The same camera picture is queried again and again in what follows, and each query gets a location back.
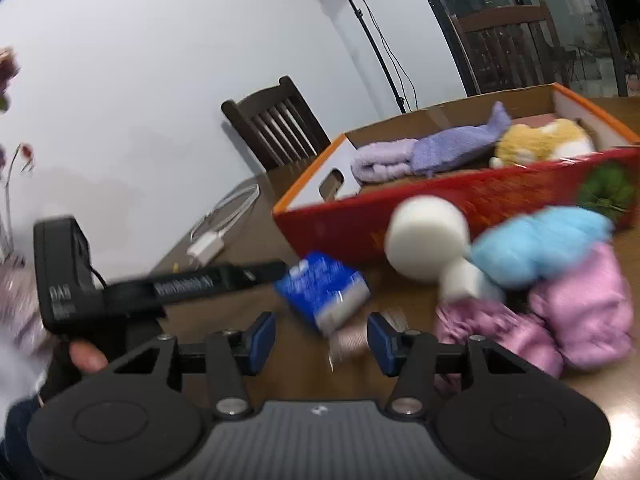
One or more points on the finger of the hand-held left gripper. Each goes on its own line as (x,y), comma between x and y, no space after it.
(252,274)

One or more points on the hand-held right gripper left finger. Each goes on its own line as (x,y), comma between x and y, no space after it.
(260,342)

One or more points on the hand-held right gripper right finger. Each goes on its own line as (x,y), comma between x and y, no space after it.
(382,342)

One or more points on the blue tissue packet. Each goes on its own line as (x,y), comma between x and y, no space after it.
(325,287)

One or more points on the red cardboard box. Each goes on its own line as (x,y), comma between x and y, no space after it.
(350,220)

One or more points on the white round sponge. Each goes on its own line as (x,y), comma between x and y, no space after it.
(425,237)

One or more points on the lilac towel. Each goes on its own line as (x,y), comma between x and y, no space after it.
(382,160)

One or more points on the light blue plush toy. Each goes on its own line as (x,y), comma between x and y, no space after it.
(540,245)

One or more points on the purple knit bag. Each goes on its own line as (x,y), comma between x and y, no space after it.
(450,152)

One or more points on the yellow and white plush toy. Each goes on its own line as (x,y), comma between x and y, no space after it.
(540,145)

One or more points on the person's left hand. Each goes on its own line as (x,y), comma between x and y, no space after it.
(89,357)

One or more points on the white charger block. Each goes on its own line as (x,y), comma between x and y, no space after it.
(205,249)

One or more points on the pink ribbed ceramic vase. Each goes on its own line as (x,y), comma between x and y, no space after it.
(20,305)

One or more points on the dark wooden slatted chair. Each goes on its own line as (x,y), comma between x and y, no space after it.
(505,45)
(277,125)

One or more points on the blue jeans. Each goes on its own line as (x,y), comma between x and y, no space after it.
(17,440)

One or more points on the black studio light on stand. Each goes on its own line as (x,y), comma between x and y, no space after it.
(372,45)

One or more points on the green fluffy item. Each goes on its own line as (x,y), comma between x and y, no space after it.
(607,192)

